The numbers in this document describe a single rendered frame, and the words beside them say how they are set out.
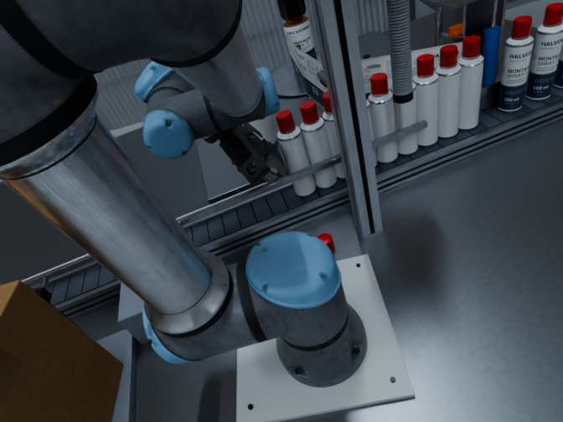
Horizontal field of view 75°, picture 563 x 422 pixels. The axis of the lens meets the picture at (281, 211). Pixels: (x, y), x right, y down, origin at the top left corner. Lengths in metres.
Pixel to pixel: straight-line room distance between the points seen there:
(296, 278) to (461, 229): 0.44
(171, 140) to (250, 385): 0.41
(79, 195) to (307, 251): 0.29
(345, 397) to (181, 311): 0.30
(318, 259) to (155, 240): 0.21
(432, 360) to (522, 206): 0.38
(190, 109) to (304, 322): 0.35
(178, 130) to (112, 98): 3.50
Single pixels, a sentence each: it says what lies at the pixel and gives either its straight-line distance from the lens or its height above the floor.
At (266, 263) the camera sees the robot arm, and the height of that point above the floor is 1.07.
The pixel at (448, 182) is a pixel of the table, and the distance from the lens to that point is 0.92.
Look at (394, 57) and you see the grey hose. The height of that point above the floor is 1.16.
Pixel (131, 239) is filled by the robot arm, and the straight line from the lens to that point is 0.36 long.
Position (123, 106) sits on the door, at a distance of 4.09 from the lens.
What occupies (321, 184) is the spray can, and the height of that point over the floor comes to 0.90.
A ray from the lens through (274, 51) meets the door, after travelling 3.71.
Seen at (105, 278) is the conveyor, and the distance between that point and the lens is 0.94.
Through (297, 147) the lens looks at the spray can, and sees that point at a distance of 0.78.
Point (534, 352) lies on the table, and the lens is 0.69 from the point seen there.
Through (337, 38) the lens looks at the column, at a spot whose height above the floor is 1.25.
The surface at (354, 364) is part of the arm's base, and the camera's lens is 0.62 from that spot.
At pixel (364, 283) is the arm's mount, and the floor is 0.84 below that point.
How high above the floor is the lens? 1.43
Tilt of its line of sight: 41 degrees down
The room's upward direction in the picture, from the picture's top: 20 degrees counter-clockwise
